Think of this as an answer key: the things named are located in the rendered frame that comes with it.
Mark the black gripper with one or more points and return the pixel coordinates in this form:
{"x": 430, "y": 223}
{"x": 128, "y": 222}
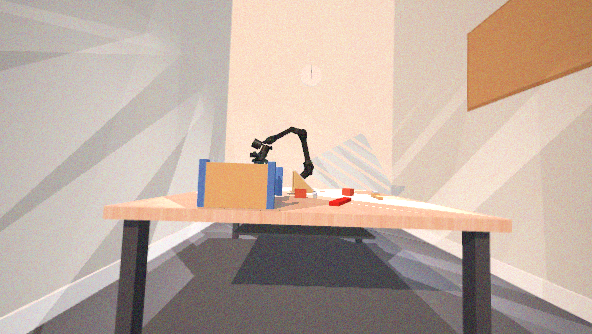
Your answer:
{"x": 263, "y": 155}

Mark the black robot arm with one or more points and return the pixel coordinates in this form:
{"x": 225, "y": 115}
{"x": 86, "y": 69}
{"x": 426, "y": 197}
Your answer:
{"x": 302, "y": 134}

